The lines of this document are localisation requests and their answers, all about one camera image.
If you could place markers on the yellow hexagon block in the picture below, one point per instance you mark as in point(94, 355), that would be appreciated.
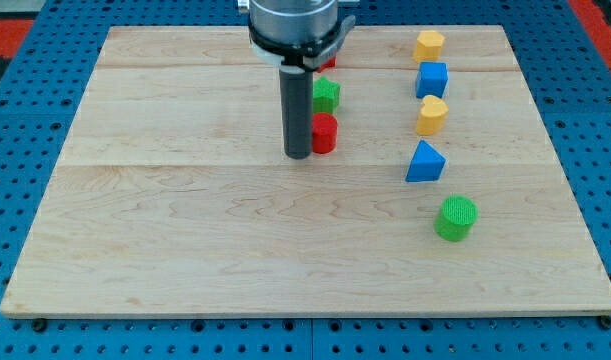
point(429, 44)

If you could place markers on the green star block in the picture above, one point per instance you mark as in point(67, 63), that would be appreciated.
point(326, 95)

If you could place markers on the yellow heart block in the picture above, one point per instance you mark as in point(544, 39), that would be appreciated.
point(431, 117)

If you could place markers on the green cylinder block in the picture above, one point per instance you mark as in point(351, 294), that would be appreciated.
point(456, 217)

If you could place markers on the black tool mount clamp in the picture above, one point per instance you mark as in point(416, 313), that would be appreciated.
point(301, 56)

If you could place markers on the red cylinder block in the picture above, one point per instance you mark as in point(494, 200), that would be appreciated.
point(324, 133)

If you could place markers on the red block behind rod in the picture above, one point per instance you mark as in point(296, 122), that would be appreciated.
point(328, 64)

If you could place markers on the wooden board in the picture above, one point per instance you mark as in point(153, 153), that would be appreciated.
point(172, 197)

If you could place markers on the blue cube block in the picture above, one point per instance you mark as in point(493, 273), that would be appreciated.
point(432, 79)

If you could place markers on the blue triangle block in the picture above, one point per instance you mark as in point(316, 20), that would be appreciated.
point(426, 164)

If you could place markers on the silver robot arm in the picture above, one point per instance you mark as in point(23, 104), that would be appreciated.
point(297, 37)

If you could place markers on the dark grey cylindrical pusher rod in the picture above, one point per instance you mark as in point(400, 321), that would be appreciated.
point(296, 92)

